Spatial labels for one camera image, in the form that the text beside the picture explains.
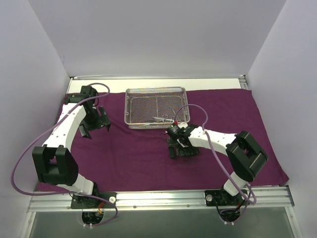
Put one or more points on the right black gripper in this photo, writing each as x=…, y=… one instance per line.
x=182, y=150

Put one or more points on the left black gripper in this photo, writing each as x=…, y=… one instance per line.
x=95, y=123

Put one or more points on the purple cloth wrap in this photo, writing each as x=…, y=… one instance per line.
x=124, y=159

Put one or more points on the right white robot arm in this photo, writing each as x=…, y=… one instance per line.
x=239, y=155

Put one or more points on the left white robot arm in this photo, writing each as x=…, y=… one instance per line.
x=53, y=161

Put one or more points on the silver surgical scissors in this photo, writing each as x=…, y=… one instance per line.
x=162, y=119

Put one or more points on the metal mesh instrument tray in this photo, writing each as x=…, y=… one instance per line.
x=143, y=103

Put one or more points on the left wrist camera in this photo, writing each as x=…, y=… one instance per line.
x=88, y=91

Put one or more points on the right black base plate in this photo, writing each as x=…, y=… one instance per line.
x=219, y=197

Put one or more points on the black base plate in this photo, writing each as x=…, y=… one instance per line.
x=219, y=197
x=83, y=202

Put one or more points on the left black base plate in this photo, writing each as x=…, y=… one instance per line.
x=83, y=202

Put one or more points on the aluminium right side rail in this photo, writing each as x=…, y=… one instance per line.
x=243, y=82

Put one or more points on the aluminium rail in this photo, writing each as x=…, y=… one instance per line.
x=243, y=82
x=267, y=197

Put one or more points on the aluminium front rail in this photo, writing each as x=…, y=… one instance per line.
x=267, y=197

